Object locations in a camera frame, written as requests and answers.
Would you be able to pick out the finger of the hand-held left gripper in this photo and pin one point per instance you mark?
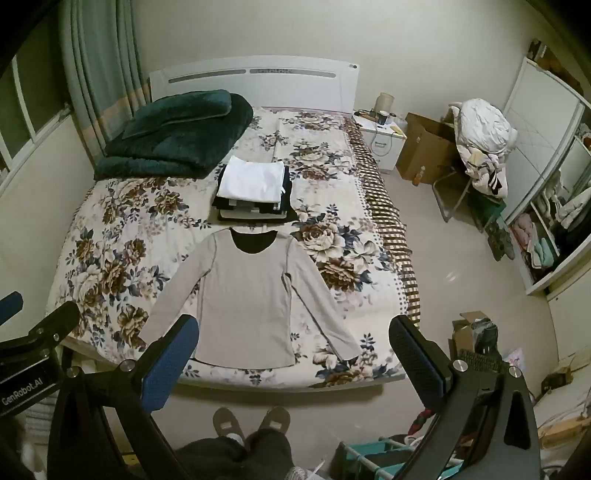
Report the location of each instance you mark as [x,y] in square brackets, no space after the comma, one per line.
[53,323]
[9,307]

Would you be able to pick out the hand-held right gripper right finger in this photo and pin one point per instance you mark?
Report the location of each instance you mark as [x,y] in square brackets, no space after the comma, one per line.
[413,353]

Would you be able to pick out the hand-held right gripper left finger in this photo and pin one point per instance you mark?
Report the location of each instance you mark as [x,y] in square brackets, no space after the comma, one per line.
[171,364]

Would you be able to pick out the beige long-sleeve shirt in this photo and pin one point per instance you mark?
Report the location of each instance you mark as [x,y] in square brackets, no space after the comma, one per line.
[244,295]

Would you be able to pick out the stack of folded clothes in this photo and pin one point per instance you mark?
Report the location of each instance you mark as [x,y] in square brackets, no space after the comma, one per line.
[277,207]

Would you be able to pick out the pile of striped clothes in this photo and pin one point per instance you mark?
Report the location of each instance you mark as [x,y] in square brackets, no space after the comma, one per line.
[485,173]

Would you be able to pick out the small open cardboard box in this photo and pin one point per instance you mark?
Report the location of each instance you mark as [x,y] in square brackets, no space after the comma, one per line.
[466,332]

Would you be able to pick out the dark keyboard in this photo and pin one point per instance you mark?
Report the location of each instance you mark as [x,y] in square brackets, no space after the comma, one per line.
[480,362]

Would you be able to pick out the person's left slipper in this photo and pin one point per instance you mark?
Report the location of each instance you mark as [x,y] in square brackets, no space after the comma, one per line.
[226,420]

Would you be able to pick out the person's slipper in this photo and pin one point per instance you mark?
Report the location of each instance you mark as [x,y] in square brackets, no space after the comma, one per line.
[274,420]
[226,420]

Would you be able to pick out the pink bag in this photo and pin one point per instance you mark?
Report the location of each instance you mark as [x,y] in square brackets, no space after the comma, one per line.
[515,359]

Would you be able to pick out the floral blanket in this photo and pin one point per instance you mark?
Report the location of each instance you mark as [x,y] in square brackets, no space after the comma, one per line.
[115,240]

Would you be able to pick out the teal storage rack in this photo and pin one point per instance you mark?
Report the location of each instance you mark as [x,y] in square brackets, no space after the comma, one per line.
[369,457]

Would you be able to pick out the person's right slipper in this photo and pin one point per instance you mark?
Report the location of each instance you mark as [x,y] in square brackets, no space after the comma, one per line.
[274,420]

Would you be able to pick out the person's legs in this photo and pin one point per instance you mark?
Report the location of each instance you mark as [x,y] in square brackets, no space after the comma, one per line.
[268,457]

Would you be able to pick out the pair of dark patterned slippers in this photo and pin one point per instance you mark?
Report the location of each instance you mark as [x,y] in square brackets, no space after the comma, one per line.
[501,240]

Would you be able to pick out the metal folding chair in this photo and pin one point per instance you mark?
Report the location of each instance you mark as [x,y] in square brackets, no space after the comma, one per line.
[450,198]

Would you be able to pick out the orange bottle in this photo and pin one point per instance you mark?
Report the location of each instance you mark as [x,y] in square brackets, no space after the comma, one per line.
[419,177]

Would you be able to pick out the white folded shirt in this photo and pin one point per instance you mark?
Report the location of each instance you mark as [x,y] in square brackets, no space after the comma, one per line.
[251,180]

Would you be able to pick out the window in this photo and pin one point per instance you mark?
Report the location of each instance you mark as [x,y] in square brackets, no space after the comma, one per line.
[27,106]

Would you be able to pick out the large cardboard box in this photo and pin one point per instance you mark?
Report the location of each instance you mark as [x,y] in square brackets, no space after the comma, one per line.
[425,147]

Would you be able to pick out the white nightstand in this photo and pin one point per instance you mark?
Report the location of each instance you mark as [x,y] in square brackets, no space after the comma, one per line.
[383,147]

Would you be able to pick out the dark green folded blanket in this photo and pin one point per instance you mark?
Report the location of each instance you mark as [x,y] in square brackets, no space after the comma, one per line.
[184,147]

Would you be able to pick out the dark cup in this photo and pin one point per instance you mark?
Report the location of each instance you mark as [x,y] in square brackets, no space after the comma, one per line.
[383,118]

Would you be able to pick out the dark green pillow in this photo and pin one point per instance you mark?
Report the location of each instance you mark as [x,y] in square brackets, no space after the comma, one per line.
[180,110]

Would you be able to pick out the beige table lamp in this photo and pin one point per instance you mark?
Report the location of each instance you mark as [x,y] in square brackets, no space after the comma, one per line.
[384,101]

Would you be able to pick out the grey-green curtain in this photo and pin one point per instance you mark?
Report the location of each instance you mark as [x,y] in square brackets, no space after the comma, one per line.
[97,69]

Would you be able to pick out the white bed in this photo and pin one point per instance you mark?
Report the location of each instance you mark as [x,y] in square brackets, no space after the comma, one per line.
[258,87]

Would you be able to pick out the boxes atop wardrobe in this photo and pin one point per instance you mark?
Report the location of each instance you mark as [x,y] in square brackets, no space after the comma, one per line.
[549,60]

